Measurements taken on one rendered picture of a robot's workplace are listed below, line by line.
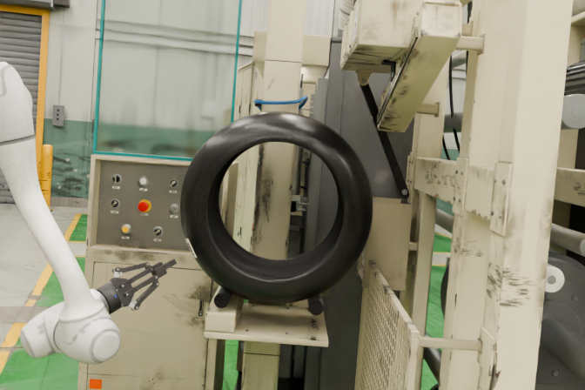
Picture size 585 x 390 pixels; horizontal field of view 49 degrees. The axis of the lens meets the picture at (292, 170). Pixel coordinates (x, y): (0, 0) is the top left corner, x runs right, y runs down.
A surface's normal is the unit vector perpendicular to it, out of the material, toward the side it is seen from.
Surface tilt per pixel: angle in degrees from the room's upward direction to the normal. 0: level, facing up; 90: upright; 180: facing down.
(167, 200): 90
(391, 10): 90
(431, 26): 72
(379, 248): 90
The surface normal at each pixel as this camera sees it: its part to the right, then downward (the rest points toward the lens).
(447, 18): 0.02, -0.25
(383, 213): 0.00, 0.05
